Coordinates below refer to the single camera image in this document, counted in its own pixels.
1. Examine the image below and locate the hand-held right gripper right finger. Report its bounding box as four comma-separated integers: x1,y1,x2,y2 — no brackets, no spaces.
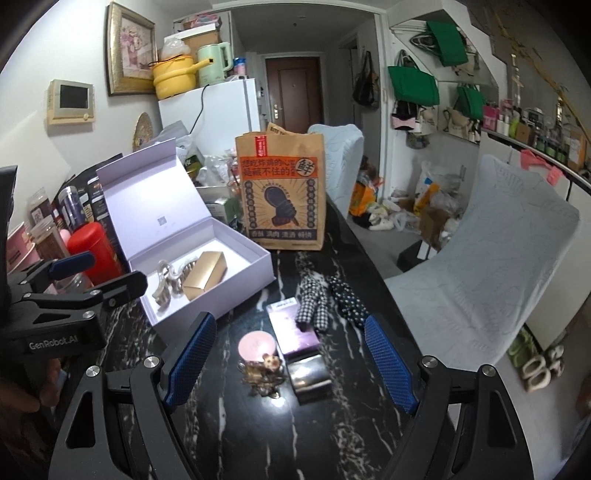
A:
364,315,532,480

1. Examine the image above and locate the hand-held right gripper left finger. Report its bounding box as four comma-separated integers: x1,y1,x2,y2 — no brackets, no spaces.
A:
48,311,218,480

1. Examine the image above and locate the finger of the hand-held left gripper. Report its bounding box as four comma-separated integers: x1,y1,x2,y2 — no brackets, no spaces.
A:
11,270,149,326
8,251,95,296

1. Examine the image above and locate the pink round tin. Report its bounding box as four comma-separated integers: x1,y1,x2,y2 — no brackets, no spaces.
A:
238,331,278,363

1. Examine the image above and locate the silver mirrored box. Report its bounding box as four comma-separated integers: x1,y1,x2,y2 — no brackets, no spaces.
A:
287,353,332,406

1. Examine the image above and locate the lavender gift box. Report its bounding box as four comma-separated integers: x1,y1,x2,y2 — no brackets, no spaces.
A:
96,140,277,328

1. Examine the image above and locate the purple box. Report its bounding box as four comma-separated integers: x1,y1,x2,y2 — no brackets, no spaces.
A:
267,298,321,356

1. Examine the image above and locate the person's left hand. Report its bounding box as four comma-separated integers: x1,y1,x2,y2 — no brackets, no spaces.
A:
0,357,63,416

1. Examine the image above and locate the red canister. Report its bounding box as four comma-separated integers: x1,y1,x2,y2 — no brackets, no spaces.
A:
67,222,123,287

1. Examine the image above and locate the clear plastic jar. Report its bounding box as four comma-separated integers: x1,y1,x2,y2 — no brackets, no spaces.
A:
30,217,70,259

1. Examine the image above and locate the pink cup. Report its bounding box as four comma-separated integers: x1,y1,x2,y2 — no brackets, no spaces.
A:
7,222,38,274

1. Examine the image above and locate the polka dot scrunchie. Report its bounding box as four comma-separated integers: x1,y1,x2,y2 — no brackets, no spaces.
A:
328,274,370,329

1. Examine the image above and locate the gold box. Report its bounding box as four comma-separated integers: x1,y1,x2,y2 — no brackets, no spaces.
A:
181,250,228,302

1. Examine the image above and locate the checkered scrunchie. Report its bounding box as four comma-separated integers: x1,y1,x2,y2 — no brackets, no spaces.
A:
295,276,331,333

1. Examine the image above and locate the black flat box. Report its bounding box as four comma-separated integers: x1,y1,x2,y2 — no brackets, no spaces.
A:
397,240,439,273

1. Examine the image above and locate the green carton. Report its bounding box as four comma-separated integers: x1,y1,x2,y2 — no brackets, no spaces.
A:
205,196,243,225

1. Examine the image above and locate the green slipper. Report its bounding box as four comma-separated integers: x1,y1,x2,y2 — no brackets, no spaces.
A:
508,329,536,366

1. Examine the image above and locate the beige slipper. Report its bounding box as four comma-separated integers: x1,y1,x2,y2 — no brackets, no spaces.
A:
522,354,552,393
544,344,567,376

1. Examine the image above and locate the large white covered chair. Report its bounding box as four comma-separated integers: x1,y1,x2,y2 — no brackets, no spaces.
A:
383,154,580,370

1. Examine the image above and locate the brown cardboard box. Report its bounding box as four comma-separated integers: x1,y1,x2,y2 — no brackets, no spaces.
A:
418,205,451,245

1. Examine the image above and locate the beige intercom panel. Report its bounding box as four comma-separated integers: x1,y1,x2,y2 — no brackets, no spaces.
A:
47,79,97,126

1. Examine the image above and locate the orange bag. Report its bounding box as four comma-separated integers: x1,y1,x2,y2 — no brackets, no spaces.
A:
349,180,377,217

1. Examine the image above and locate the brown printed paper bag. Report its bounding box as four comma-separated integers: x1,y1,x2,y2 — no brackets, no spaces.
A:
235,122,326,252

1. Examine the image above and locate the white plastic bag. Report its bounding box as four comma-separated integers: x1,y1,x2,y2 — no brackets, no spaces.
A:
416,161,462,214

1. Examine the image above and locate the white fridge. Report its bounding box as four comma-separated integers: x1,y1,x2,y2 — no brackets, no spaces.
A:
158,78,262,153

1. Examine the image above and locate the small white covered chair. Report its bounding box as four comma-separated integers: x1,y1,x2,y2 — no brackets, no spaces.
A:
307,124,365,217

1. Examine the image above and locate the yellow pot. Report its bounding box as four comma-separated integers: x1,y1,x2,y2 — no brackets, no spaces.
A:
151,54,206,100

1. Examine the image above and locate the gold framed picture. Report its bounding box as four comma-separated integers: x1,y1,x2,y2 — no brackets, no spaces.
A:
105,1,158,97

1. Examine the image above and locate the green electric kettle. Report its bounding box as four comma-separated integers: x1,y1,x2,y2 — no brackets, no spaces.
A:
197,41,235,86

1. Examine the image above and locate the pink cloth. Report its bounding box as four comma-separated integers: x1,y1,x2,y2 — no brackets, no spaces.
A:
521,150,565,183

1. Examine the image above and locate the brown door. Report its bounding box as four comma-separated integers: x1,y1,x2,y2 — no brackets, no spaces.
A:
264,55,323,136

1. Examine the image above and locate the green tote bag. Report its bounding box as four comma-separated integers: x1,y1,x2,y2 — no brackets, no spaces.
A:
388,65,440,107
456,85,485,121
426,21,469,66

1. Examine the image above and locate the row of cosmetic bottles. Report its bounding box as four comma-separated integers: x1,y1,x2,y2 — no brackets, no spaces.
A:
482,102,591,172

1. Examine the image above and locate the black handbag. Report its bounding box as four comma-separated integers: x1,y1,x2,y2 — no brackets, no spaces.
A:
352,51,380,108

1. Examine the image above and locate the round woven wall plate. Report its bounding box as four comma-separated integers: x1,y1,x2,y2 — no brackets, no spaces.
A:
133,112,154,151

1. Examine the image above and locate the black power cable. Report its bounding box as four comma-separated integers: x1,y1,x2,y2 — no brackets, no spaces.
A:
187,84,207,139

